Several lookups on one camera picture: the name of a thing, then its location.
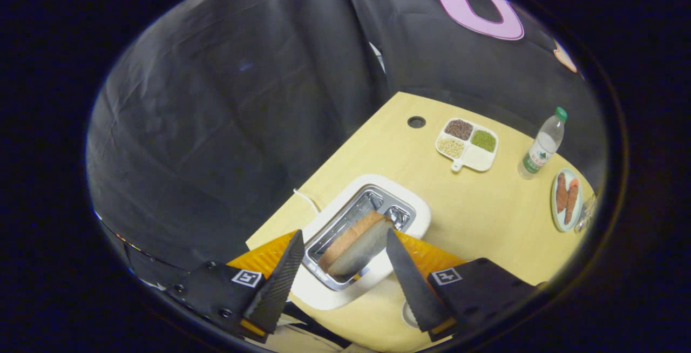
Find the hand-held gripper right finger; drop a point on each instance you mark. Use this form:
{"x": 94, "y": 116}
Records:
{"x": 415, "y": 288}

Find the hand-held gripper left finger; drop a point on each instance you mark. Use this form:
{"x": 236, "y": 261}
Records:
{"x": 278, "y": 288}

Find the white bread slice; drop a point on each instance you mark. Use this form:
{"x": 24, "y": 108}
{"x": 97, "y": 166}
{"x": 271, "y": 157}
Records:
{"x": 356, "y": 248}

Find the white toaster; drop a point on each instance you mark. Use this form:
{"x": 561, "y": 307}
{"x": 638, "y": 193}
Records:
{"x": 415, "y": 207}

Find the white divided bean tray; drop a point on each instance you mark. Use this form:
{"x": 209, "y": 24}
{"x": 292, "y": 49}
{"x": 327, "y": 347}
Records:
{"x": 478, "y": 157}

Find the pale green oval plate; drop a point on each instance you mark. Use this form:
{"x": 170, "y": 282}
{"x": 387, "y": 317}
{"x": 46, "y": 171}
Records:
{"x": 561, "y": 224}

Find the black backdrop cloth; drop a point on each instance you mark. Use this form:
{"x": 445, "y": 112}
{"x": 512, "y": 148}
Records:
{"x": 216, "y": 126}

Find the brown meat piece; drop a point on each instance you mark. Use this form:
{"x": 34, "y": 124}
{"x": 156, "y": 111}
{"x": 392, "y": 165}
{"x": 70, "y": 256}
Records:
{"x": 561, "y": 194}
{"x": 571, "y": 202}

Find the clear plastic water bottle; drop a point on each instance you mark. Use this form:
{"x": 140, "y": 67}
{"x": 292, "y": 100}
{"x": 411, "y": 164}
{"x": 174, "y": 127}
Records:
{"x": 542, "y": 148}

